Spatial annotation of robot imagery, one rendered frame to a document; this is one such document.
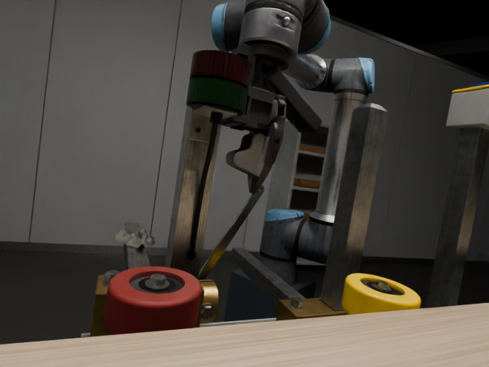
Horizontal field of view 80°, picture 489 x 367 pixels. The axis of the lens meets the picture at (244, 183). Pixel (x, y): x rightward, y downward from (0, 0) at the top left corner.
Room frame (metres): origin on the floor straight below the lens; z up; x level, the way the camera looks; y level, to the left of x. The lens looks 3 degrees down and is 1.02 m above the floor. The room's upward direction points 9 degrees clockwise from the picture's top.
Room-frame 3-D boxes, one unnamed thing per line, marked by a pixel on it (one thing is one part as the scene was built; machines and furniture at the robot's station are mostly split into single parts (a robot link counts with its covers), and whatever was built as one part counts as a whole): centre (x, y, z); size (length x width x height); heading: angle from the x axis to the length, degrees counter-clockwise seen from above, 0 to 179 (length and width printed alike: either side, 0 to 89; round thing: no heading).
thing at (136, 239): (0.51, 0.17, 0.87); 0.09 x 0.07 x 0.02; 24
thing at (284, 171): (3.23, -0.78, 0.77); 0.90 x 0.45 x 1.55; 111
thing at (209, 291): (0.33, 0.08, 0.84); 0.14 x 0.06 x 0.05; 114
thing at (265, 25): (0.46, -0.01, 1.21); 0.10 x 0.09 x 0.05; 24
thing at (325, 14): (0.57, -0.05, 1.30); 0.12 x 0.12 x 0.09; 62
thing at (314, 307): (0.44, -0.15, 0.80); 0.14 x 0.06 x 0.05; 114
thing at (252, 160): (0.44, -0.01, 1.03); 0.06 x 0.03 x 0.09; 114
